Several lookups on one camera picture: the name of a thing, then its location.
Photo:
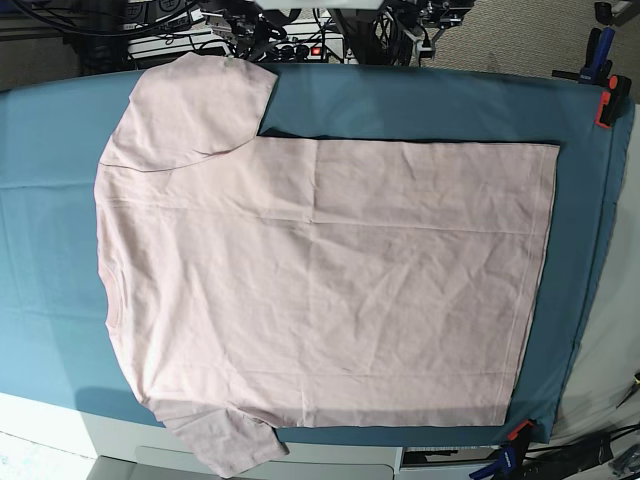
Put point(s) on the pink T-shirt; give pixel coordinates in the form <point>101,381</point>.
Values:
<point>255,283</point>

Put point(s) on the black power strip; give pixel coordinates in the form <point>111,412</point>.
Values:
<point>281,52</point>

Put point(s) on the teal table cloth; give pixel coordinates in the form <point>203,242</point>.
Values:
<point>54,343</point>

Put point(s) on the orange blue clamp bottom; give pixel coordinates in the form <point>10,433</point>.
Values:
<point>510,456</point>

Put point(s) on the orange black clamp right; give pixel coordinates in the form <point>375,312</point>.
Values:
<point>613,98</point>

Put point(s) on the blue clamp top right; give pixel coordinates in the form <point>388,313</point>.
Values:
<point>597,66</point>

